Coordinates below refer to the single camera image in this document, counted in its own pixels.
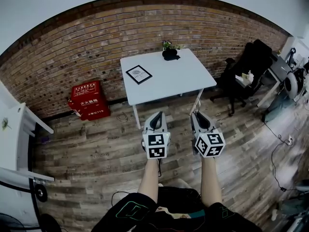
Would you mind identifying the small open paper box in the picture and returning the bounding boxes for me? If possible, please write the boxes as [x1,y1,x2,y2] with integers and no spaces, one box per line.
[235,70,254,86]

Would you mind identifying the person's right forearm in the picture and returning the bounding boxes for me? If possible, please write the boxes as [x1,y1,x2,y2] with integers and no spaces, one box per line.
[200,156,223,208]

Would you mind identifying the person's black printed shirt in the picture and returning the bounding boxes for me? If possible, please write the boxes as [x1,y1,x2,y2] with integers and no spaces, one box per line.
[91,186,263,232]

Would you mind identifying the black office chair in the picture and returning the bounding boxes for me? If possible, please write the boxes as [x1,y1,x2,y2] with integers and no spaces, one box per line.
[209,39,273,117]

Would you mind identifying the black glasses case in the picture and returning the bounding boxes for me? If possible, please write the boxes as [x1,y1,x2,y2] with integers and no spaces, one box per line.
[161,48,181,61]

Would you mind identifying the red fire equipment box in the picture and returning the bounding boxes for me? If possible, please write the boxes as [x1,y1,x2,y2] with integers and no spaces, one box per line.
[67,80,111,121]

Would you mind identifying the white table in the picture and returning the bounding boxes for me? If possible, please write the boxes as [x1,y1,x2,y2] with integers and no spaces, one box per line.
[120,48,217,130]

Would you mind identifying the grey desk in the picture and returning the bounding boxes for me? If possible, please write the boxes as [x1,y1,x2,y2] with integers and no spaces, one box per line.
[257,51,309,108]

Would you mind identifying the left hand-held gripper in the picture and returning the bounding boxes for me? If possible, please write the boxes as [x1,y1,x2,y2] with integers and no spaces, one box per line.
[141,111,171,159]

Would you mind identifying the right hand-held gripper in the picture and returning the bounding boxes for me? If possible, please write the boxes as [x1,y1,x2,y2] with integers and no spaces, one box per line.
[191,112,226,158]

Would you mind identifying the white round fan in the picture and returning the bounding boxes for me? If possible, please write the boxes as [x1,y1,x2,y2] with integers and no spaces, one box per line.
[283,70,305,100]

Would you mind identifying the person's left forearm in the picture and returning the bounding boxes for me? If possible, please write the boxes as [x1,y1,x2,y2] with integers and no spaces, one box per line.
[137,158,160,204]

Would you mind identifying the white cabinet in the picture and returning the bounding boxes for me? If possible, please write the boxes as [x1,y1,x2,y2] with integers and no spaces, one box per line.
[0,80,55,182]

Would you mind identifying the black picture frame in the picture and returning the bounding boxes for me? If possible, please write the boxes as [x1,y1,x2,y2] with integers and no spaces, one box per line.
[125,64,153,86]

